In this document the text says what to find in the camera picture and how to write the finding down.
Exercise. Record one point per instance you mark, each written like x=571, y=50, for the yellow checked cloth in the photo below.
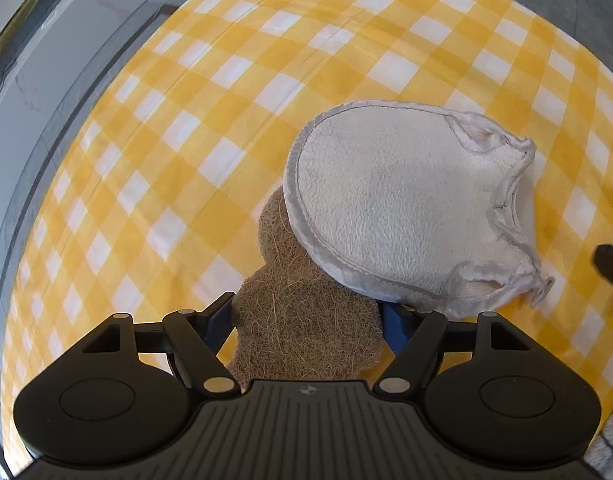
x=186, y=110

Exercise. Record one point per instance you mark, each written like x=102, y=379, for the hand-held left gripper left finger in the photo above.
x=219, y=320

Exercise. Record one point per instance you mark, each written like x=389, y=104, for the white terry mitt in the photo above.
x=401, y=200

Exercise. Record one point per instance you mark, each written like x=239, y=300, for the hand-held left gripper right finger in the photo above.
x=396, y=325

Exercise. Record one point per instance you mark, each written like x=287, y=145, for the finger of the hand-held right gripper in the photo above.
x=611, y=265

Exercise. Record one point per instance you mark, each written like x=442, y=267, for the brown loofah sponge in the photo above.
x=296, y=330

